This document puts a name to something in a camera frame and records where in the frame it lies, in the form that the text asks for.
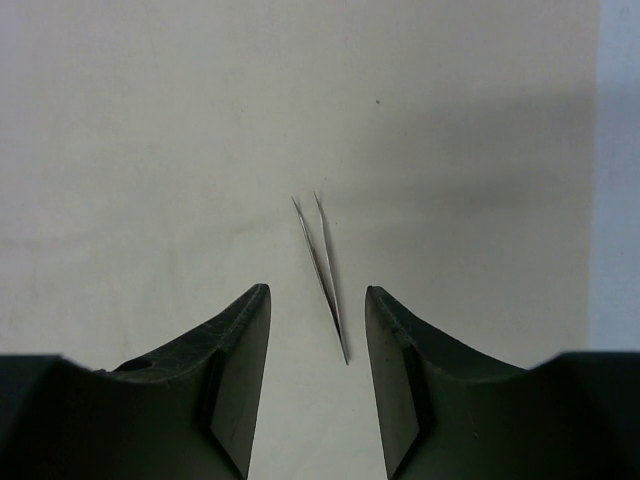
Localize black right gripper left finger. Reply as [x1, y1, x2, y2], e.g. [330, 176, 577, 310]
[1, 284, 271, 479]

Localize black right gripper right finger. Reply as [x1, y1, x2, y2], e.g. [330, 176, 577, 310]
[365, 286, 639, 479]

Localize steel tweezers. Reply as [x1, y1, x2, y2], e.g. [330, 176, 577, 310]
[291, 191, 351, 365]

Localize beige cloth wrap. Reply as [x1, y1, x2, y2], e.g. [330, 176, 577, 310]
[1, 1, 599, 479]

